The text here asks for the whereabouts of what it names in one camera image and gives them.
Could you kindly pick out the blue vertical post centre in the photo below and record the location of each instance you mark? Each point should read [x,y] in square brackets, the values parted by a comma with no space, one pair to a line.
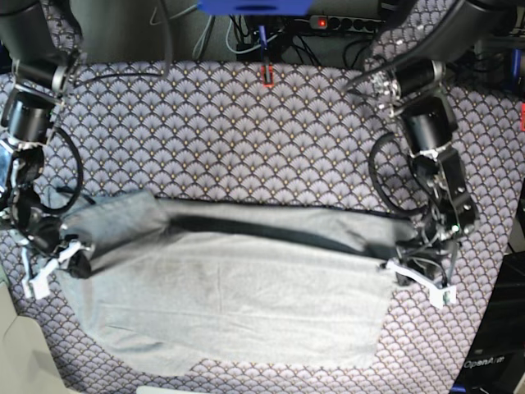
[263,42]

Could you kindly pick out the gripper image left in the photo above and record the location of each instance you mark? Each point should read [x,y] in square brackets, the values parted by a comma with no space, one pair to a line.
[48,238]

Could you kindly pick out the white camera bracket image left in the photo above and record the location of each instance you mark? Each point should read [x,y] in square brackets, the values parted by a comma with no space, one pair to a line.
[36,286]

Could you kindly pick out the black OpenArm computer box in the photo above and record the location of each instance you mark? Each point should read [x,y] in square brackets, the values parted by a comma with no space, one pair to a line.
[495,361]

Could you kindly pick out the red clamp at table back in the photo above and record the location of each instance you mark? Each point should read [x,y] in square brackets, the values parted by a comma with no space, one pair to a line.
[267,76]

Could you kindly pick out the fan-patterned table cloth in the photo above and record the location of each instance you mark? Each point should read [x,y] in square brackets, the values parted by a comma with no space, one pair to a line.
[211,131]

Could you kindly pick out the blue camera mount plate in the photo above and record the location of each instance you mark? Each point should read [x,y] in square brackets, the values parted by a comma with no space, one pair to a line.
[256,7]

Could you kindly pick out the black power strip red switch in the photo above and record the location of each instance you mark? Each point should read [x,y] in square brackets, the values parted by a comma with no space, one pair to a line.
[345,24]

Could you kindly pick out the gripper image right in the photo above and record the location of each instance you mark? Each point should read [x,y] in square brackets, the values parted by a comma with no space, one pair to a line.
[429,258]

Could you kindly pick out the red clamp at table right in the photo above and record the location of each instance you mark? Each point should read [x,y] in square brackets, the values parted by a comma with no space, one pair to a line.
[522,117]

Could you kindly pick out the blue post right edge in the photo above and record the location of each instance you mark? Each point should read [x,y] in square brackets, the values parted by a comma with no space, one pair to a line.
[513,70]

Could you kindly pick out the red clamp at table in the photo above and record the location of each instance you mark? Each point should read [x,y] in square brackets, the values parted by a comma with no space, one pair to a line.
[522,117]
[267,76]

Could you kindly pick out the robot arm image right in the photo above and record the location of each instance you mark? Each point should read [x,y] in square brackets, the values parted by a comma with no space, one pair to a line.
[412,82]

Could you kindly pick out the light grey T-shirt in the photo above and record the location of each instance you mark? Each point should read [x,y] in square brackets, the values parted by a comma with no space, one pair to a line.
[174,282]

